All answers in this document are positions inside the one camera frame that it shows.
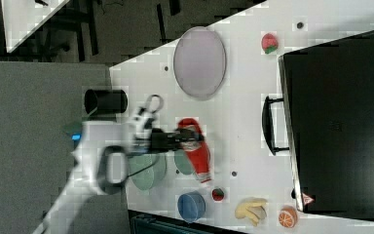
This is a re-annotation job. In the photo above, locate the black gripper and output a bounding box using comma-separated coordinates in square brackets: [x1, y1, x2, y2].
[132, 128, 205, 154]

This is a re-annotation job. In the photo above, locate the red ketchup bottle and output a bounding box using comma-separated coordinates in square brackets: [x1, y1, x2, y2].
[178, 118, 211, 183]

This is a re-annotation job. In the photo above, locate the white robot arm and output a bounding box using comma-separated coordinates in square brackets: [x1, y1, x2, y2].
[32, 121, 205, 234]

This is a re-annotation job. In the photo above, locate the green oval strainer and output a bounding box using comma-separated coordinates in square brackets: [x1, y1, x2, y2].
[129, 153, 167, 191]

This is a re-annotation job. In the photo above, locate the green mug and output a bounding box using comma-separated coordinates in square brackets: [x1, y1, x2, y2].
[174, 150, 194, 175]

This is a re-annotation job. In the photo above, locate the small red strawberry toy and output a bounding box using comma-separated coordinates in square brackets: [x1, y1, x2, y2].
[211, 188, 225, 201]

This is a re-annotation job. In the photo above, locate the blue cup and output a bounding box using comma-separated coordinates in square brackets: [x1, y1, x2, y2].
[177, 191, 206, 223]

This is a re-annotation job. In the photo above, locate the grey round plate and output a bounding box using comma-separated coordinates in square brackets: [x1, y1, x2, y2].
[173, 26, 227, 100]

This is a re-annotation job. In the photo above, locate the large black cup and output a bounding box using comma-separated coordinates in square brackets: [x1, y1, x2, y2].
[84, 90, 128, 114]

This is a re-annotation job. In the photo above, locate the yellow toy banana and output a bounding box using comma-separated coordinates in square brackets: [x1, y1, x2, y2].
[235, 198, 268, 226]

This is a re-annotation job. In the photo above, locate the orange slice toy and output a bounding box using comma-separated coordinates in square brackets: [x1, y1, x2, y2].
[278, 206, 298, 228]

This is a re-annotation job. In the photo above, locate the black toaster oven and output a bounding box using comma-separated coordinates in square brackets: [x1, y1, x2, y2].
[278, 30, 374, 221]

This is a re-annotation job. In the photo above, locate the white side table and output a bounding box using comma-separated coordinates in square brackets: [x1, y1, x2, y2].
[0, 0, 71, 53]

